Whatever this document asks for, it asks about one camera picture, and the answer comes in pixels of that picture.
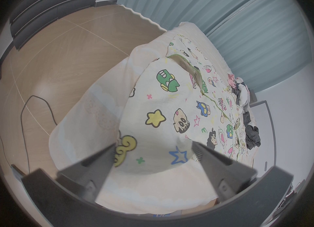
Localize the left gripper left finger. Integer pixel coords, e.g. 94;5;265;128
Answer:
57;143;116;203

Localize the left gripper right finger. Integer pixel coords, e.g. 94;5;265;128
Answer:
192;141;258;202

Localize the white printed pyjama top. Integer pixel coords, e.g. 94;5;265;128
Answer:
113;33;249;174

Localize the pile of clothes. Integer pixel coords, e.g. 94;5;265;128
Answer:
227;73;251;107

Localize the bed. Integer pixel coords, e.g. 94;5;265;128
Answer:
48;21;276;215

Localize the black garment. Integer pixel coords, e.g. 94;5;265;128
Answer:
242;111;262;151

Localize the black chest of drawers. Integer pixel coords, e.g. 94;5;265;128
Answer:
9;0;102;50

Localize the black cable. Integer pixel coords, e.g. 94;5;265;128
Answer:
21;95;58;175

